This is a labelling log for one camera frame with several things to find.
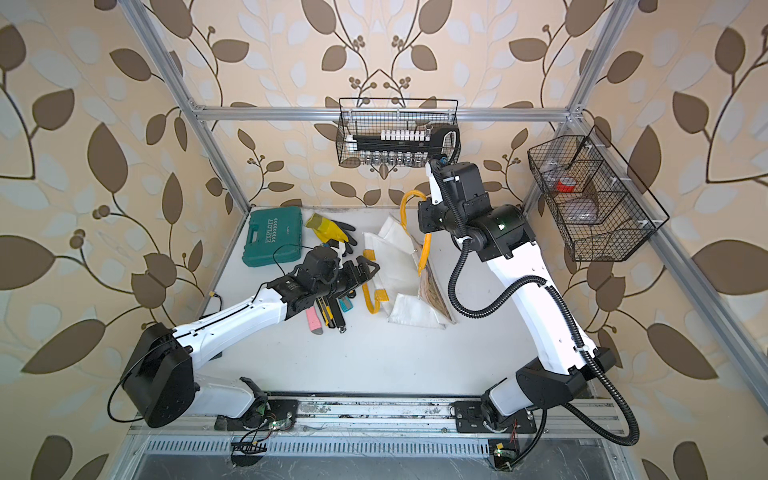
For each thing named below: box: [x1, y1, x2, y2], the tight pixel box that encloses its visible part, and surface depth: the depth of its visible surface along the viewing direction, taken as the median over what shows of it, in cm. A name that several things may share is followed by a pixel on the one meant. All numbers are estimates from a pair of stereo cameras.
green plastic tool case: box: [242, 207, 303, 267], surface depth 109 cm
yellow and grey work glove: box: [304, 212, 358, 257], surface depth 114 cm
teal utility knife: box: [339, 296, 354, 313], surface depth 95 cm
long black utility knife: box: [328, 295, 347, 334], surface depth 93 cm
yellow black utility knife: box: [316, 296, 336, 329], surface depth 93 cm
